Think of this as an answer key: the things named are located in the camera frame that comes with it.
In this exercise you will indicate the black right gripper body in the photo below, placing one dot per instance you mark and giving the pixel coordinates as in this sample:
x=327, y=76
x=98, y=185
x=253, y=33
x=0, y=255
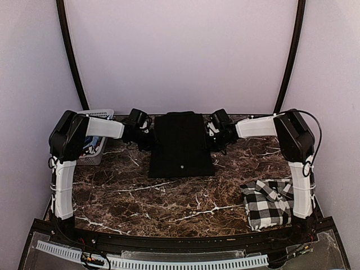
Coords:
x=217, y=143

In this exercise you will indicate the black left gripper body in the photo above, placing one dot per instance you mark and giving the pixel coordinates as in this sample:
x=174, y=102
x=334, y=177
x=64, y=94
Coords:
x=144, y=141

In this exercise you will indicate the black long sleeve shirt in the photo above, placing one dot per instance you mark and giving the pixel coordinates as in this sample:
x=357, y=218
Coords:
x=181, y=149

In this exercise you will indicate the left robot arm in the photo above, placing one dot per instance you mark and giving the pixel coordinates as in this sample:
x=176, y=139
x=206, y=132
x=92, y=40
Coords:
x=66, y=145

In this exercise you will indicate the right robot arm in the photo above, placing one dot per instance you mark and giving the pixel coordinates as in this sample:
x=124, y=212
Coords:
x=299, y=135

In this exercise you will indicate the blue clothes in basket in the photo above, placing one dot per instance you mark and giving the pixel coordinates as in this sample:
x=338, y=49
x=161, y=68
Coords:
x=91, y=145

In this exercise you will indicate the grey plastic laundry basket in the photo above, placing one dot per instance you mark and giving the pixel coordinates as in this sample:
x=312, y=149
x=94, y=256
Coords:
x=96, y=158

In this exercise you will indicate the black white plaid shirt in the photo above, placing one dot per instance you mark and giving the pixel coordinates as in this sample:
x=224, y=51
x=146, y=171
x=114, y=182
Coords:
x=268, y=203

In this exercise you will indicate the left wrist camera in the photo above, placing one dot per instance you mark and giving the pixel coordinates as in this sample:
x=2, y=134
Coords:
x=147, y=125

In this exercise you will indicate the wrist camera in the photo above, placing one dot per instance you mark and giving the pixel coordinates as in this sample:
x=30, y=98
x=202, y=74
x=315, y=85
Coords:
x=147, y=125
x=212, y=130

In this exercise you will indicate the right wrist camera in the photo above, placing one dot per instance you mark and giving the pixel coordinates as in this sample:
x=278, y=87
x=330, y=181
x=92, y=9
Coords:
x=212, y=130

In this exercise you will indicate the black front rail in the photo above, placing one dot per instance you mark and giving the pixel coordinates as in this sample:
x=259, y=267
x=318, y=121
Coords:
x=114, y=243

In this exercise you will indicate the white slotted cable duct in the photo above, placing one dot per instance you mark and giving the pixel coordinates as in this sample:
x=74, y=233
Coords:
x=146, y=260

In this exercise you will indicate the left black frame post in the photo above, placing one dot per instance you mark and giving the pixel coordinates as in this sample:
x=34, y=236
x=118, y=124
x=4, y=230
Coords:
x=64, y=26

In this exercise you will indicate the black frame post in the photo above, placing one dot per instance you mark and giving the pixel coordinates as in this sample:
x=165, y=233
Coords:
x=300, y=11
x=64, y=26

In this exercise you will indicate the right black frame post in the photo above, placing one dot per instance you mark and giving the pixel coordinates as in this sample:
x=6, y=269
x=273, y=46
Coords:
x=300, y=11

